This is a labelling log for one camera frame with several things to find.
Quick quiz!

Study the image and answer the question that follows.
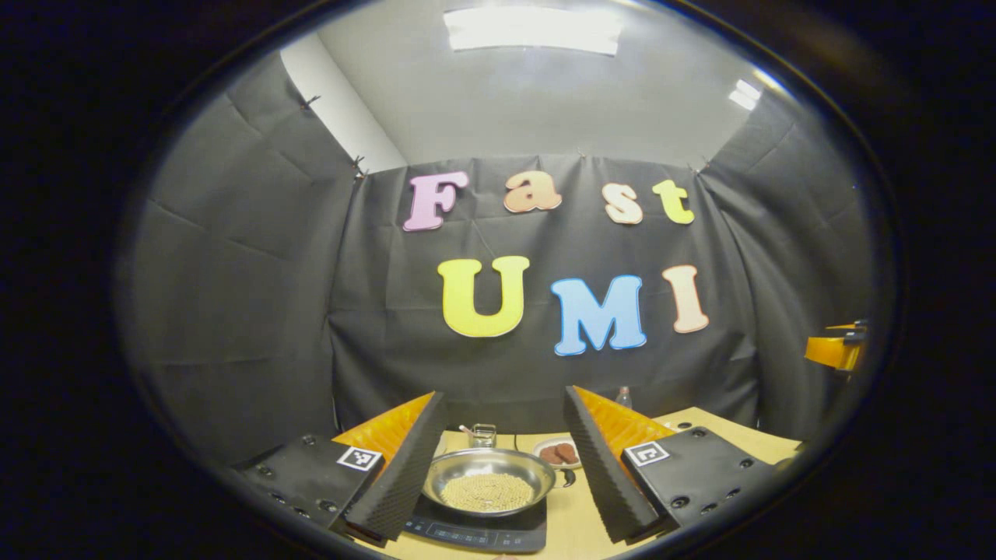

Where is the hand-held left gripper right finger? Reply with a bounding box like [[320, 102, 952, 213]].
[[563, 386, 779, 544]]

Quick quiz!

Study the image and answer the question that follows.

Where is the black backdrop cloth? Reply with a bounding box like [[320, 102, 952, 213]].
[[117, 51, 884, 467]]

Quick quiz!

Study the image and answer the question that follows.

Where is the small white plate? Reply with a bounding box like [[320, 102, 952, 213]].
[[533, 437, 582, 470]]

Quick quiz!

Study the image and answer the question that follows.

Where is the large ceiling light panel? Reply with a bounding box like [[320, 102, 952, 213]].
[[444, 8, 623, 57]]

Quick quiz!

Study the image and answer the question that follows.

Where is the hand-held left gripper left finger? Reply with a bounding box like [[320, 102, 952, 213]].
[[233, 391, 449, 543]]

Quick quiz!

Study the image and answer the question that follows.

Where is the steel pot with soybeans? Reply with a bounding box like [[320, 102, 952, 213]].
[[421, 447, 577, 518]]

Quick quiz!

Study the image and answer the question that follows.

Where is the black induction cooktop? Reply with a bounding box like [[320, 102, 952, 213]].
[[401, 494, 548, 555]]

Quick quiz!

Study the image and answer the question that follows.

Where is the small ceiling light panel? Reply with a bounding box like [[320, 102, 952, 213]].
[[728, 78, 763, 111]]

